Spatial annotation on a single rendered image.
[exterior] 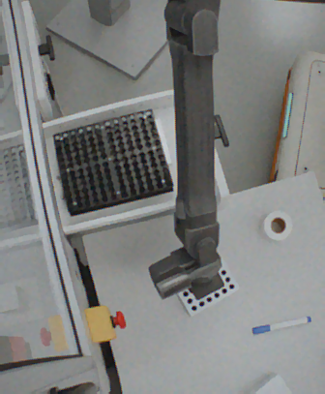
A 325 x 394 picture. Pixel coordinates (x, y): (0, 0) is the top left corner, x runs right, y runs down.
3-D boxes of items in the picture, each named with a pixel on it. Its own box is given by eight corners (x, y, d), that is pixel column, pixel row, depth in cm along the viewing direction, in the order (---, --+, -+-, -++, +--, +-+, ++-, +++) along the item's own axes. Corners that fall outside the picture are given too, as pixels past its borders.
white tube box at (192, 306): (220, 259, 121) (221, 257, 117) (237, 289, 118) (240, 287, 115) (171, 287, 119) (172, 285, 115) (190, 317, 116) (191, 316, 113)
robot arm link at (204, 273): (227, 268, 94) (214, 241, 96) (192, 285, 93) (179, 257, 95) (221, 274, 101) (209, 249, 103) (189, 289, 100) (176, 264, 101)
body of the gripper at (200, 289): (196, 301, 105) (200, 297, 98) (172, 259, 108) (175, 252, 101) (224, 287, 106) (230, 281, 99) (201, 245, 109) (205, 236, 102)
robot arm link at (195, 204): (222, 8, 72) (192, -2, 81) (186, 11, 70) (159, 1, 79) (222, 259, 92) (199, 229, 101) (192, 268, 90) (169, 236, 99)
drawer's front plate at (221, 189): (187, 93, 127) (189, 71, 117) (223, 210, 118) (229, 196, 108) (179, 94, 127) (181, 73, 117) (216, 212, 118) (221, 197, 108)
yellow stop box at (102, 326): (111, 306, 109) (108, 303, 103) (120, 338, 107) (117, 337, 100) (88, 311, 109) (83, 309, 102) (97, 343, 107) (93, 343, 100)
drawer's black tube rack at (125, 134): (152, 120, 123) (152, 108, 117) (173, 195, 118) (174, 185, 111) (57, 145, 121) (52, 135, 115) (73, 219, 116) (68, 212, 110)
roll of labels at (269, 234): (266, 248, 121) (269, 244, 118) (256, 221, 123) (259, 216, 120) (292, 237, 122) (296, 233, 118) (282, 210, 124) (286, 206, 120)
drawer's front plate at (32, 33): (37, 24, 134) (27, -2, 124) (52, 117, 125) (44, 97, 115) (30, 25, 134) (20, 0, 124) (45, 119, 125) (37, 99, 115)
